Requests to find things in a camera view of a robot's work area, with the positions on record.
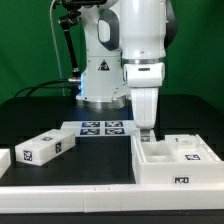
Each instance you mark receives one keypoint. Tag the white front fence rail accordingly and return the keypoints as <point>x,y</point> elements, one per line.
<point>108,198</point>

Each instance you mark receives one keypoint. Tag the white cabinet body box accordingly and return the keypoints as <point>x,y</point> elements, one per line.
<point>153,163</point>

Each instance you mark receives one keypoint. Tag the white left fence piece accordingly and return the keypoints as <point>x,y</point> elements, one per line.
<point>5,161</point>

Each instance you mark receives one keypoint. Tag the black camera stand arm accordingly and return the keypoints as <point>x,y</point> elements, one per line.
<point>72,18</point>

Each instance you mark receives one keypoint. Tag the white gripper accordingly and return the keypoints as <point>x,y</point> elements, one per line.
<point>144,107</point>

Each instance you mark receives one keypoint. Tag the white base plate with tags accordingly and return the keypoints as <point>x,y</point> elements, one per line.
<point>101,128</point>

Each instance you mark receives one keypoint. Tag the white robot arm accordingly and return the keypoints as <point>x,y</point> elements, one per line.
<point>126,41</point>

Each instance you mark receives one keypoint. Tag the white cabinet top block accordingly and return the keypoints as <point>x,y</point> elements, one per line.
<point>45,147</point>

